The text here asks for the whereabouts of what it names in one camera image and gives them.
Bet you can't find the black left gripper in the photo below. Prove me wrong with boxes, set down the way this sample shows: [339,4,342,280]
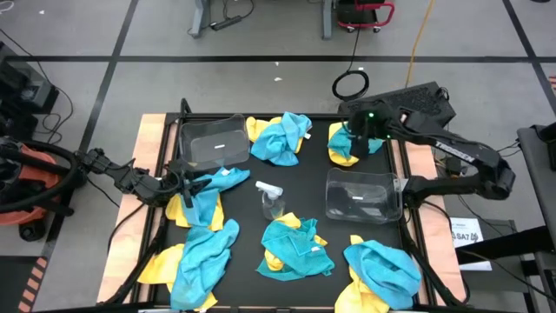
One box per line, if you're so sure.
[161,171,214,210]

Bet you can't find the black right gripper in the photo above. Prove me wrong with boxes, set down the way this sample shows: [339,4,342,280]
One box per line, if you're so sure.
[347,100,394,160]

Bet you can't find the black aluminium table frame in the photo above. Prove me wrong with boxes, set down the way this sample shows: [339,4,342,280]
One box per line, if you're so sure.
[103,97,469,313]

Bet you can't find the black equipment box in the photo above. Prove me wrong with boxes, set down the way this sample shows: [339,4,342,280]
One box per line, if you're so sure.
[0,41,61,140]

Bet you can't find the black perforated computer case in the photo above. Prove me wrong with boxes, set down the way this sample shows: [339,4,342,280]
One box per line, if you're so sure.
[337,81,457,141]

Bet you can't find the black power strip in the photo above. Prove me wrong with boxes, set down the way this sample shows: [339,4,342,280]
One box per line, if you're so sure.
[209,15,243,32]

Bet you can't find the clear spray bottle white trigger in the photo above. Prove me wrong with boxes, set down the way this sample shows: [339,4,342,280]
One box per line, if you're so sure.
[255,180,287,221]

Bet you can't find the grey side table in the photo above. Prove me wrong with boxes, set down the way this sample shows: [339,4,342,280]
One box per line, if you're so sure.
[515,123,556,244]

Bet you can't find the white paper sign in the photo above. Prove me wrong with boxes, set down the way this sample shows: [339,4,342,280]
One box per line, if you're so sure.
[449,216,494,272]

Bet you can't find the yellow extension cable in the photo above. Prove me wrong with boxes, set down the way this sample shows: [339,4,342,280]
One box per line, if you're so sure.
[404,0,437,89]

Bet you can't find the clear plastic basket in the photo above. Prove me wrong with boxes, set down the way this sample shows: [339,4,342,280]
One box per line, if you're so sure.
[178,114,252,172]
[324,167,404,224]

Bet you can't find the black coiled cable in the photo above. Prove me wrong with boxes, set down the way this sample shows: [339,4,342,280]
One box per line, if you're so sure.
[331,25,371,102]

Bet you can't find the grey desk leg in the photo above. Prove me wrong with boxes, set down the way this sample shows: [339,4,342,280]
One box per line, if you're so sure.
[189,0,211,39]
[321,0,334,41]

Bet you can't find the red wheeled cart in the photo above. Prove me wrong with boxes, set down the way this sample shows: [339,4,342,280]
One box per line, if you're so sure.
[336,0,396,34]

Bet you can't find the blue microfiber towel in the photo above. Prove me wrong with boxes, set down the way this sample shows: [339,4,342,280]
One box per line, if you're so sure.
[342,239,422,311]
[250,111,314,168]
[169,218,241,311]
[180,166,252,228]
[332,124,385,160]

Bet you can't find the orange shop vacuum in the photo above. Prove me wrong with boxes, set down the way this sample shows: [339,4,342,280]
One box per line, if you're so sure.
[0,135,60,243]

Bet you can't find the black table mat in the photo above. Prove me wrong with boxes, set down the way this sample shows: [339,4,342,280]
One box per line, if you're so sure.
[154,117,435,308]

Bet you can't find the black stand beam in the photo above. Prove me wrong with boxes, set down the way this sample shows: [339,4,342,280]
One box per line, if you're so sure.
[455,225,556,313]

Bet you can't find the black vacuum hose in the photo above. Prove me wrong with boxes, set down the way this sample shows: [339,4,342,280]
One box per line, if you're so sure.
[0,137,83,215]

